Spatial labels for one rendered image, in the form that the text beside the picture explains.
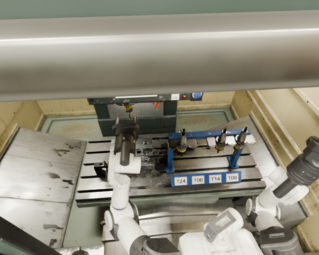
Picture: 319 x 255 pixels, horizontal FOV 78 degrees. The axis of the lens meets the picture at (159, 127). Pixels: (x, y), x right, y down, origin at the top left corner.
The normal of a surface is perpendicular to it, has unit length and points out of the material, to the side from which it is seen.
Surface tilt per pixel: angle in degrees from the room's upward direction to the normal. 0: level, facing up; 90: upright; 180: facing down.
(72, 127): 0
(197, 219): 8
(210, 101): 90
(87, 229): 0
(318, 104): 90
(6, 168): 24
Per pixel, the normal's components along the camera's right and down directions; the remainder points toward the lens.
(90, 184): 0.00, -0.69
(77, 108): 0.07, 0.72
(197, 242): -0.04, -0.92
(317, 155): -0.46, 0.48
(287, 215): -0.41, -0.61
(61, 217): 0.40, -0.66
